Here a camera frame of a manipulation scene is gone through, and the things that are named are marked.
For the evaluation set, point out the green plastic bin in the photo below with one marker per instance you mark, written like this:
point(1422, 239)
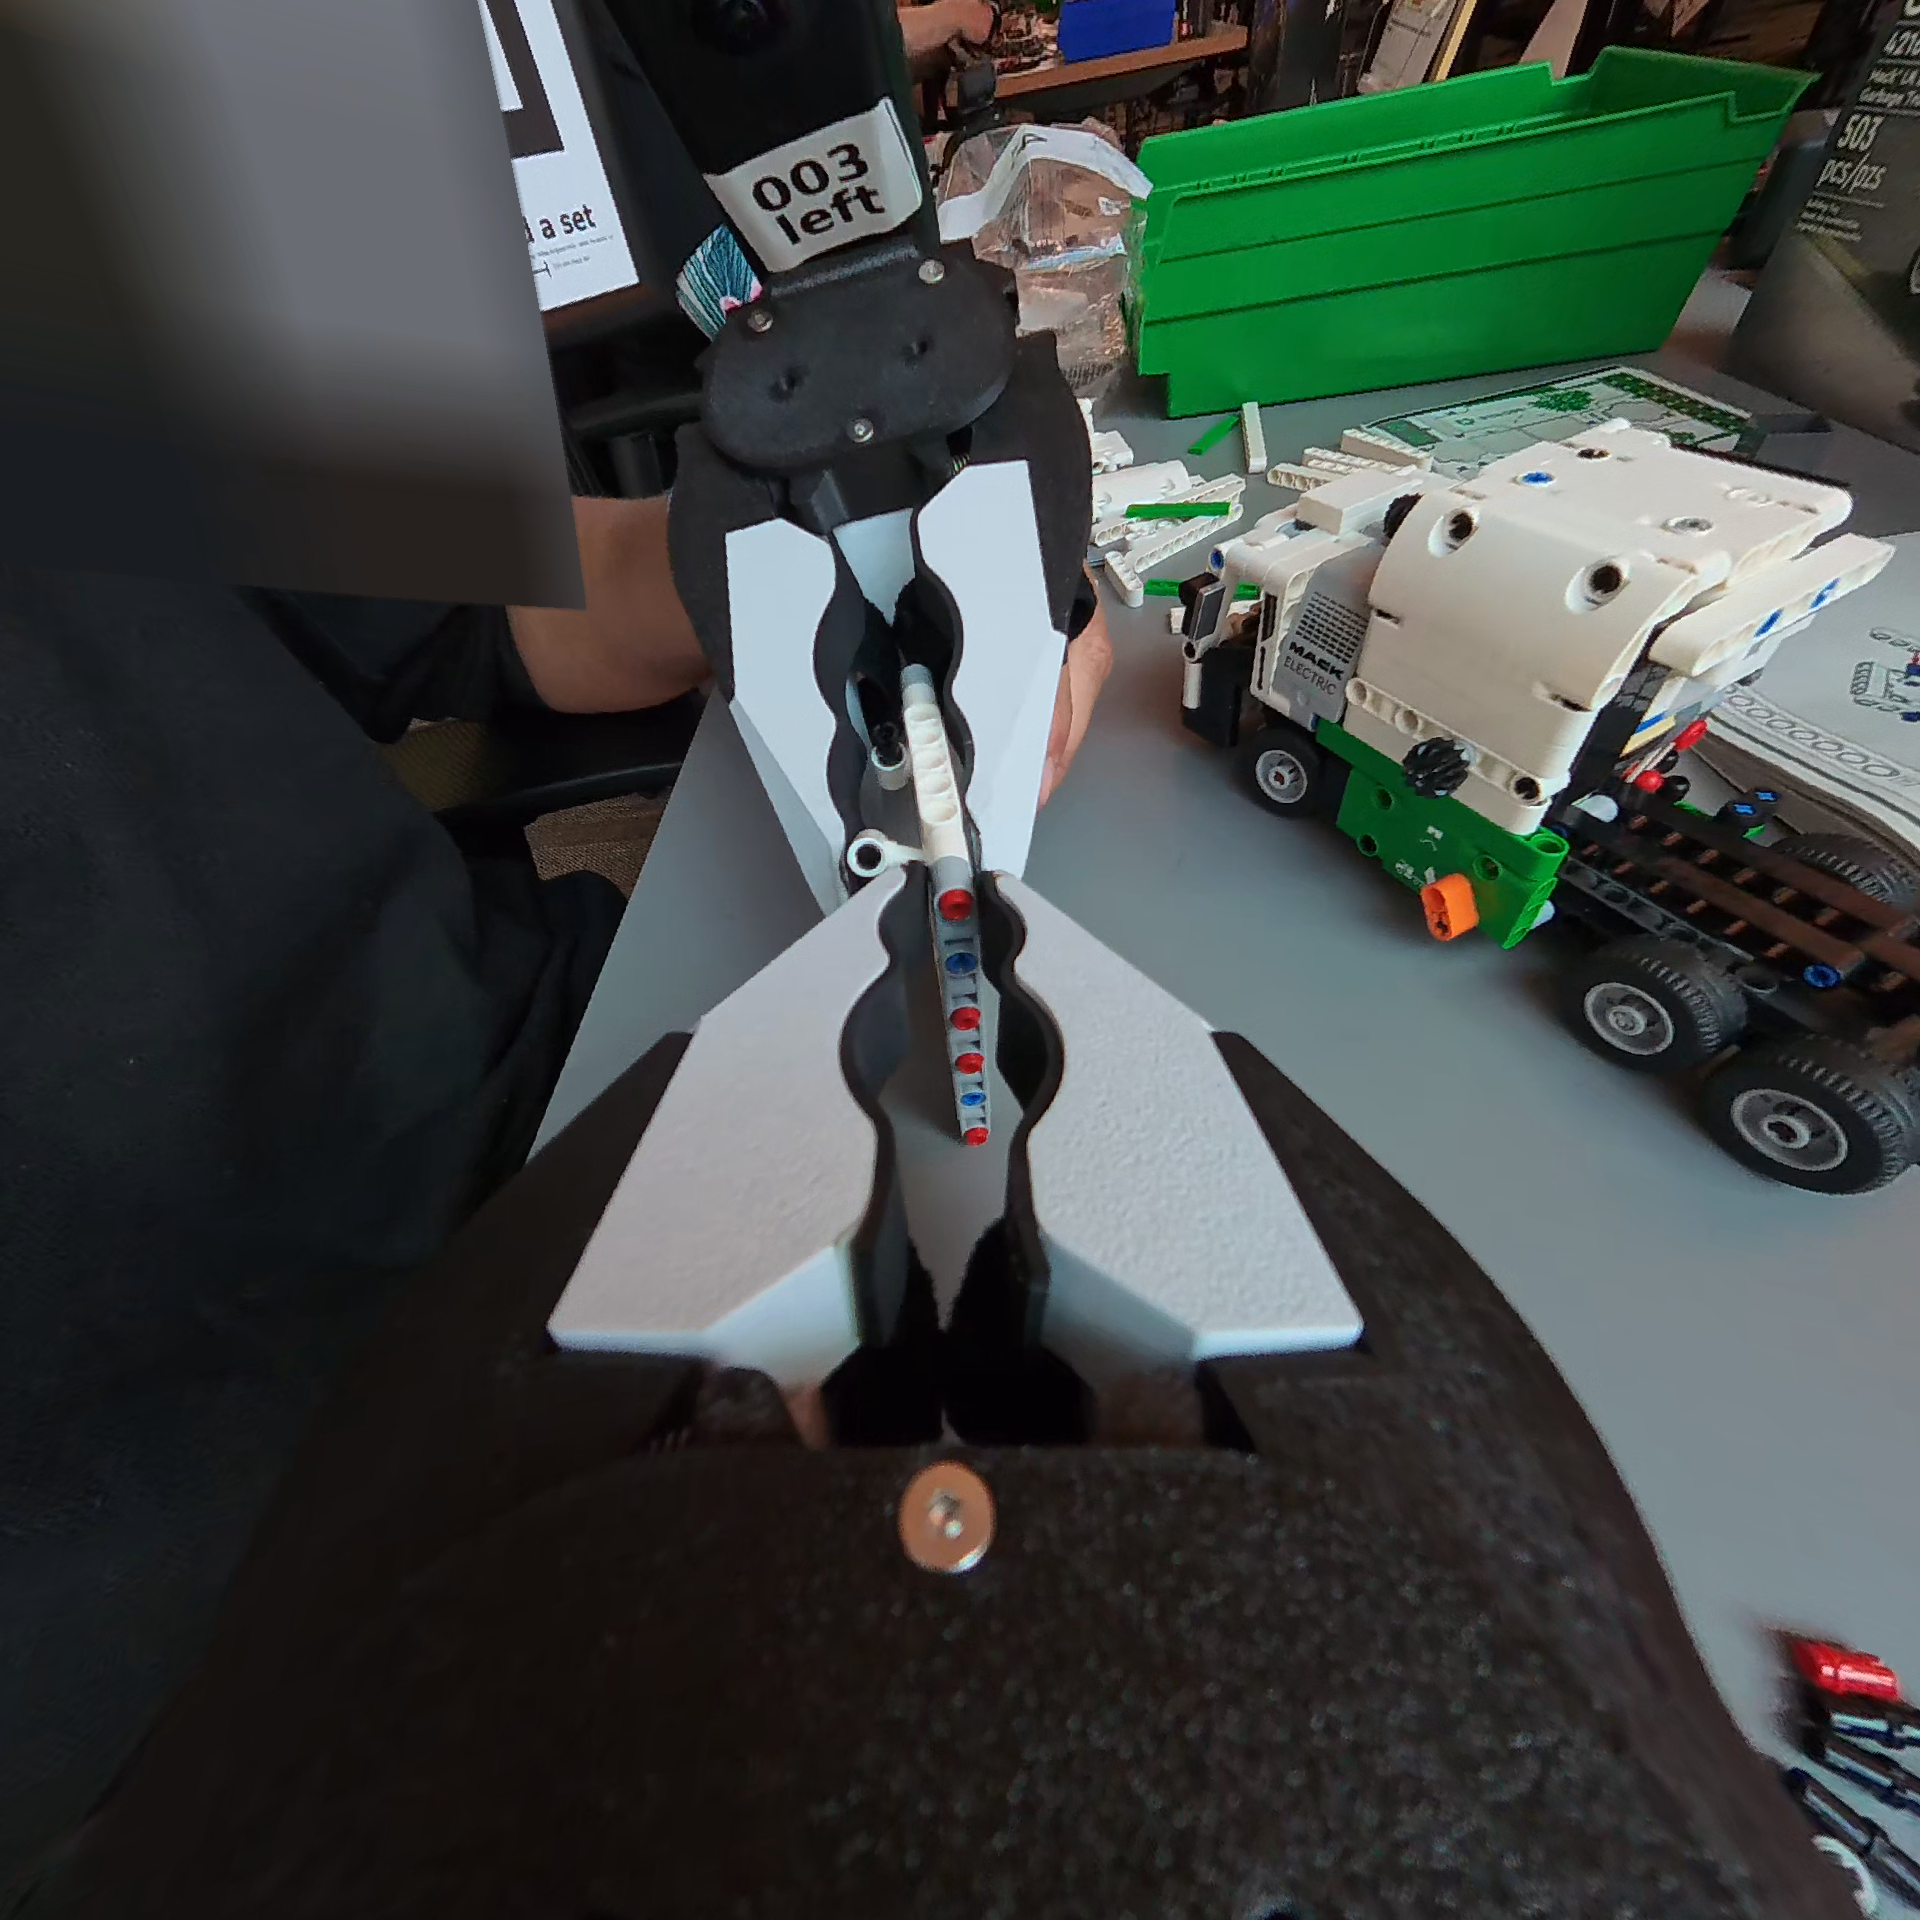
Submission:
point(1425, 254)

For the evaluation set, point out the small white connector piece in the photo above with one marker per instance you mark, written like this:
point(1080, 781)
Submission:
point(868, 855)

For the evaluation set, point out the pile of white brick pieces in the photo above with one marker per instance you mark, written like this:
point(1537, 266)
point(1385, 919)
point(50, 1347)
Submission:
point(1171, 504)

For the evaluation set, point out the instruction booklet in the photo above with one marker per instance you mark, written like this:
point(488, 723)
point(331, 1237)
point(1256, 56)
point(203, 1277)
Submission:
point(1828, 721)

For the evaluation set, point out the person's left hand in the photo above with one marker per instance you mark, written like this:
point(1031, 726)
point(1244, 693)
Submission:
point(1080, 705)

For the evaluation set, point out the clear plastic bag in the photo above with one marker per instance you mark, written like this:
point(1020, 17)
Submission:
point(1050, 254)

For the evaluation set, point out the white brick panel assembly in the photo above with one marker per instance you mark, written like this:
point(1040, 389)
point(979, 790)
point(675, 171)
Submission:
point(961, 974)

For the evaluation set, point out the person's left forearm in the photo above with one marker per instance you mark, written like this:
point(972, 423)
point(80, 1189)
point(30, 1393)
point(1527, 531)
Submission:
point(600, 645)

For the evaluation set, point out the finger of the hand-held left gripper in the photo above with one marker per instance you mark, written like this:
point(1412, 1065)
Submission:
point(774, 662)
point(1014, 645)

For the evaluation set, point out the pile of small connector pins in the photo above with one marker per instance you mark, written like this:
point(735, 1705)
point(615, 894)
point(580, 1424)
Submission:
point(1846, 1681)

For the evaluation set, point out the dark building set box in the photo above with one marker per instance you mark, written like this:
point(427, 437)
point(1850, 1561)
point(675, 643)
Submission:
point(1846, 224)

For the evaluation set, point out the white green toy truck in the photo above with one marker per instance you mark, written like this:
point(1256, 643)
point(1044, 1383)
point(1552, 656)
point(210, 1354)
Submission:
point(1500, 645)

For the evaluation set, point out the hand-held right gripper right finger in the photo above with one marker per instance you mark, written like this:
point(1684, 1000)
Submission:
point(1184, 1201)

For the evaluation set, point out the floral patterned cloth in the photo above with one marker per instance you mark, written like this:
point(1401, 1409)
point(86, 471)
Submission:
point(716, 283)

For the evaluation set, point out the small blue crate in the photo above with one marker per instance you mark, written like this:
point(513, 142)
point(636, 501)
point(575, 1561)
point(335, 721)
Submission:
point(1119, 27)

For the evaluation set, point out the framed white marker sign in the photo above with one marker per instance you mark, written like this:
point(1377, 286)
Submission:
point(579, 182)

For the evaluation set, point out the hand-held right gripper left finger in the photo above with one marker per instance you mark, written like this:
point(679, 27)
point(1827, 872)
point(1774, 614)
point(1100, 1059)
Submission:
point(721, 1201)

